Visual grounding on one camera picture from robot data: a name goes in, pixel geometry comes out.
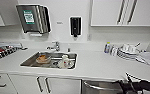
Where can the stainless steel dishwasher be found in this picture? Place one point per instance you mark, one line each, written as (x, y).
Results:
(101, 87)

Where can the grey white dish cloth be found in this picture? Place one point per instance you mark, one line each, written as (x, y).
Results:
(149, 59)

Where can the stack of white dishes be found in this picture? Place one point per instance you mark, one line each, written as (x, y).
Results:
(128, 51)

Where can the small white bottle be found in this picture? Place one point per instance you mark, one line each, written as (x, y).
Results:
(113, 51)

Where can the blue dish soap bottle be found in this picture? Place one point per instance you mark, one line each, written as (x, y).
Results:
(107, 48)

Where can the white mug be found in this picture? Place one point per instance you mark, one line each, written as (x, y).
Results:
(66, 62)

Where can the black soap dispenser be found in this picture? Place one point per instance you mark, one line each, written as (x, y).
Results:
(75, 26)

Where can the chrome faucet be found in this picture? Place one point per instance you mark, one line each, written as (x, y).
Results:
(54, 46)

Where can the white two-door sink cabinet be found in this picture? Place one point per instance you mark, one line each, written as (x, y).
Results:
(46, 85)

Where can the orange bowl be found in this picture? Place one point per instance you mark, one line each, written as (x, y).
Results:
(43, 59)

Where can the stainless steel sink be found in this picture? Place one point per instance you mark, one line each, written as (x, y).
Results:
(29, 61)

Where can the steel paper towel dispenser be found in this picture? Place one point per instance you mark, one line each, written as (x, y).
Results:
(32, 18)

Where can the dish tray with cups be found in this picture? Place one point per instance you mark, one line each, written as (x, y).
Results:
(4, 51)

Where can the white drawer unit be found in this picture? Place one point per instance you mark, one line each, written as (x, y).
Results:
(1, 85)

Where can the white wall outlet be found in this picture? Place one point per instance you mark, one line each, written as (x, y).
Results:
(89, 36)

